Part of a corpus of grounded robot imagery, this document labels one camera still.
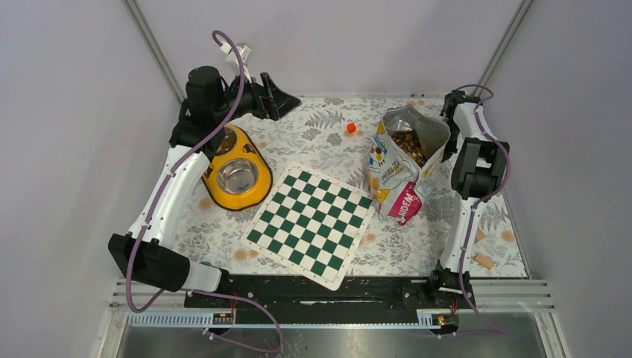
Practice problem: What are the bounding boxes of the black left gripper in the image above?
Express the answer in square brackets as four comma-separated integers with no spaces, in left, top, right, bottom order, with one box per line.
[213,68,300,124]

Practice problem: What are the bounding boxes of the pet food bag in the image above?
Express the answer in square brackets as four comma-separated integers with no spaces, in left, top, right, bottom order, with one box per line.
[367,104,450,226]

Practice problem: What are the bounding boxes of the wooden cube near right arm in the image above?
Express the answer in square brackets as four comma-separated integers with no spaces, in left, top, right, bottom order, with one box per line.
[475,228,487,243]

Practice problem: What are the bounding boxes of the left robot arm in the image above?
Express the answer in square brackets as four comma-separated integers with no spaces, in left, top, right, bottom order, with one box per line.
[108,66,301,307]

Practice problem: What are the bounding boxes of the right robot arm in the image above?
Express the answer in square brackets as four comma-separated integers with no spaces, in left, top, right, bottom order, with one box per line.
[427,85,511,307]

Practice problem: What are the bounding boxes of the yellow double pet bowl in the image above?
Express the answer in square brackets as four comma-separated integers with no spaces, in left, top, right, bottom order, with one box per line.
[202,125,273,211]

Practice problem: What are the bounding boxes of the floral tablecloth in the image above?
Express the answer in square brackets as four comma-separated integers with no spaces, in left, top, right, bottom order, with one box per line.
[175,98,528,277]

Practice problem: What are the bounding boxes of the green white chessboard mat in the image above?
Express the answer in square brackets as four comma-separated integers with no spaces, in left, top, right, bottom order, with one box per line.
[239,162,375,291]

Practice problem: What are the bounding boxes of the wooden cylinder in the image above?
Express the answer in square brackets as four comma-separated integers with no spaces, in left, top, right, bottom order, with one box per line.
[474,253,495,270]

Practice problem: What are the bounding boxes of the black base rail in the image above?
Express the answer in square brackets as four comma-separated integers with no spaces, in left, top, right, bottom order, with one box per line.
[183,268,478,311]

